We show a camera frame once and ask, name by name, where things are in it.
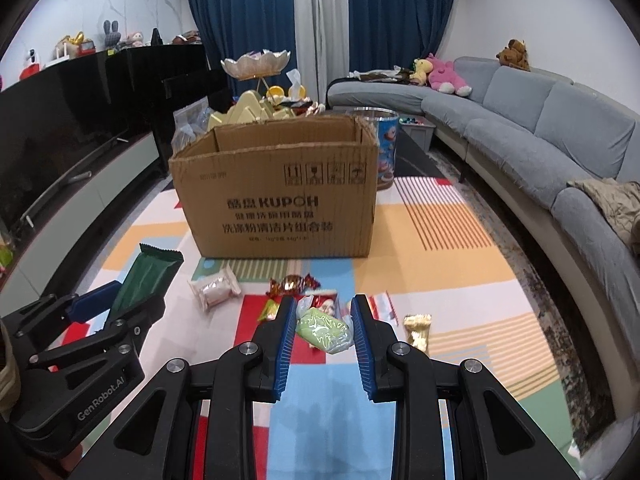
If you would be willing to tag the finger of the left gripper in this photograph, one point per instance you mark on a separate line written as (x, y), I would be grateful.
(89, 305)

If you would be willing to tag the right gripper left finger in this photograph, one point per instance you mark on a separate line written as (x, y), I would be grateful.
(154, 437)

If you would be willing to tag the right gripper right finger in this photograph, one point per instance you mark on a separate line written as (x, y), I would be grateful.
(440, 407)

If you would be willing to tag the dark green snack packet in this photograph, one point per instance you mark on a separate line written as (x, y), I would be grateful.
(146, 284)

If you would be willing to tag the white pastry packet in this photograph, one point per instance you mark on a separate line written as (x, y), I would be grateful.
(215, 288)

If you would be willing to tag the gold foil snack packet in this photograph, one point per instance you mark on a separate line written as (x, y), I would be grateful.
(417, 328)

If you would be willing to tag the green yellow candy packet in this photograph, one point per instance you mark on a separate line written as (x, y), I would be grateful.
(269, 311)

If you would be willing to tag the clear white red packet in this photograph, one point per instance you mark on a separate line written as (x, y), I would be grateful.
(382, 308)

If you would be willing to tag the light green snack packet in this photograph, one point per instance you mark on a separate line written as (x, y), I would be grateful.
(324, 332)

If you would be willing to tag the red foil candy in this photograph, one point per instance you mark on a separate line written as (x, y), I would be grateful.
(292, 285)

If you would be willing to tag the red white snack packet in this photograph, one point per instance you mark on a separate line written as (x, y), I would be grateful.
(326, 300)

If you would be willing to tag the person's left hand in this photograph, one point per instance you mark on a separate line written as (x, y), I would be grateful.
(10, 380)

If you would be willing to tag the grey TV cabinet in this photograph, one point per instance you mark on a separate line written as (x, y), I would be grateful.
(83, 205)

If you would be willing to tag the remote control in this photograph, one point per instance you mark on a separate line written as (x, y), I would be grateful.
(77, 178)

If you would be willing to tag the colourful patchwork tablecloth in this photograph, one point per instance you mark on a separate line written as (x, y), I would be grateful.
(429, 252)

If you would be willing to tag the bag of walnuts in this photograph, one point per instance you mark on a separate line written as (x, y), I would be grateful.
(191, 122)

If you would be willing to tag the brown cardboard box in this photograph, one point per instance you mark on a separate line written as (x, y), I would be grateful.
(292, 188)

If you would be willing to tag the black piano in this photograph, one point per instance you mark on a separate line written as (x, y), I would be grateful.
(164, 79)

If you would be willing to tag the gold mountain-shaped tin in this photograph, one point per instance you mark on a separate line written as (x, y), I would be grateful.
(250, 107)

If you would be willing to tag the beige jacket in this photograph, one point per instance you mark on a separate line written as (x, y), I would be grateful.
(619, 204)

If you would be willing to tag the grey rabbit plush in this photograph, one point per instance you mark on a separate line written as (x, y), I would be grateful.
(112, 34)

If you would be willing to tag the white lotus fruit bowl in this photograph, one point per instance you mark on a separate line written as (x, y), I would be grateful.
(253, 65)

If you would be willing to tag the grey sectional sofa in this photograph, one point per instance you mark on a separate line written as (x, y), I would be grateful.
(527, 134)

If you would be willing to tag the grey storage bin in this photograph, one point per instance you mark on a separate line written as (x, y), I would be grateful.
(419, 129)

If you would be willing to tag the round nut tin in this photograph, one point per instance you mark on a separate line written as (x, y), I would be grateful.
(385, 125)

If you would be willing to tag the pink plush toy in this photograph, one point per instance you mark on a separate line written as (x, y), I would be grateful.
(444, 79)

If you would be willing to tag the yellow plush toy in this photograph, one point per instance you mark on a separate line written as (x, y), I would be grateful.
(422, 67)

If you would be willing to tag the brown plush bear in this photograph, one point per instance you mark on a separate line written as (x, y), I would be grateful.
(514, 55)

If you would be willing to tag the white sheer curtain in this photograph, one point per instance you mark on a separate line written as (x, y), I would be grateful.
(321, 43)

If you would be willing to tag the blue curtains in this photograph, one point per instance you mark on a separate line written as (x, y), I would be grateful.
(382, 33)

